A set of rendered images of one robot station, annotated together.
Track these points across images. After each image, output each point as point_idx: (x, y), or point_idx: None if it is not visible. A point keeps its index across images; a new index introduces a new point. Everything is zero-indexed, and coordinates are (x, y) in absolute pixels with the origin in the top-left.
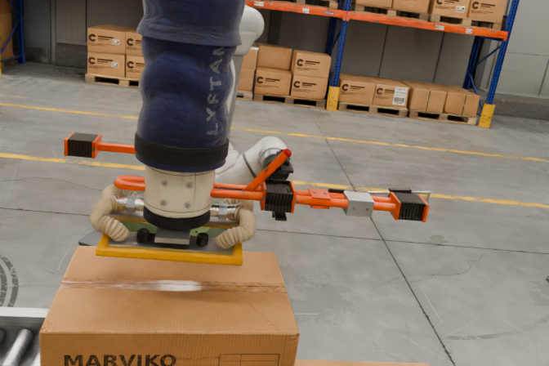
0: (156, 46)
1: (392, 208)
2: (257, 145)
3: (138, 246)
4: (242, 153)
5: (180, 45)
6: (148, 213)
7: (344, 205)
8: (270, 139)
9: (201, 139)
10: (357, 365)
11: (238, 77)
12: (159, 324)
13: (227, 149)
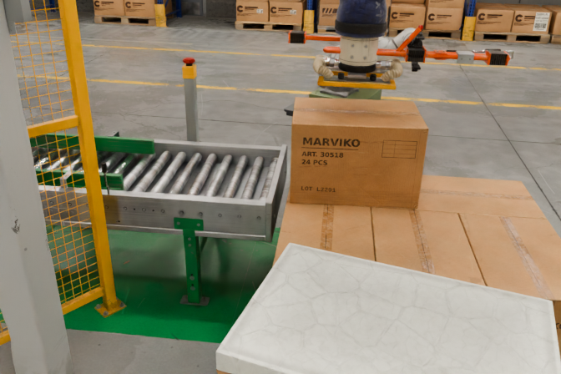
0: None
1: (486, 58)
2: (401, 32)
3: (339, 80)
4: (391, 39)
5: None
6: (342, 65)
7: (455, 57)
8: (410, 28)
9: (372, 18)
10: (470, 179)
11: None
12: (351, 123)
13: (386, 27)
